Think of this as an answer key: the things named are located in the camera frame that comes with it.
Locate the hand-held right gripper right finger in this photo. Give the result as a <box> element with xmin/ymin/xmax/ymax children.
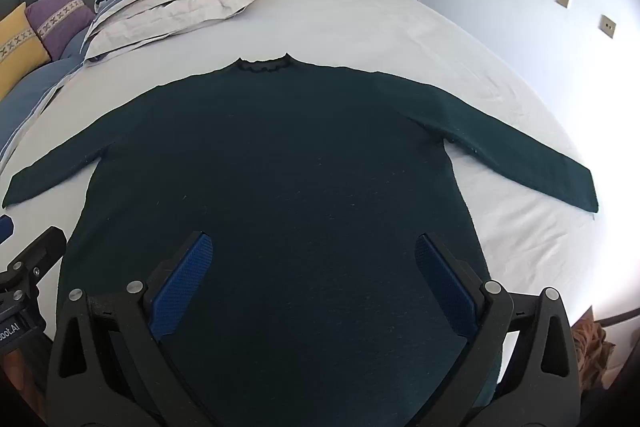
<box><xmin>415</xmin><ymin>233</ymin><xmax>583</xmax><ymax>427</ymax></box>

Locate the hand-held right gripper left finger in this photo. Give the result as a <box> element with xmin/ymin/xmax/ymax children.
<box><xmin>45</xmin><ymin>231</ymin><xmax>236</xmax><ymax>427</ymax></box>

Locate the blue quilt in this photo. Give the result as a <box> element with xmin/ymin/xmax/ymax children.
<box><xmin>0</xmin><ymin>27</ymin><xmax>96</xmax><ymax>168</ymax></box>

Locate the purple pillow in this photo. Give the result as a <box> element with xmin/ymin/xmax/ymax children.
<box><xmin>25</xmin><ymin>0</ymin><xmax>96</xmax><ymax>60</ymax></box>

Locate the bed with white sheet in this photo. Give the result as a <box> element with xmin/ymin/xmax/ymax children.
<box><xmin>0</xmin><ymin>0</ymin><xmax>596</xmax><ymax>427</ymax></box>

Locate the brown crumpled cloth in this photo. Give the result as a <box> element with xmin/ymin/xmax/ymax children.
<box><xmin>570</xmin><ymin>312</ymin><xmax>617</xmax><ymax>389</ymax></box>

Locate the dark green sweater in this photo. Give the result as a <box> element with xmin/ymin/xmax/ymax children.
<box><xmin>2</xmin><ymin>52</ymin><xmax>599</xmax><ymax>427</ymax></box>

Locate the yellow pillow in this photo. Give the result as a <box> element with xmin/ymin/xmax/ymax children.
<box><xmin>0</xmin><ymin>2</ymin><xmax>52</xmax><ymax>100</ymax></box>

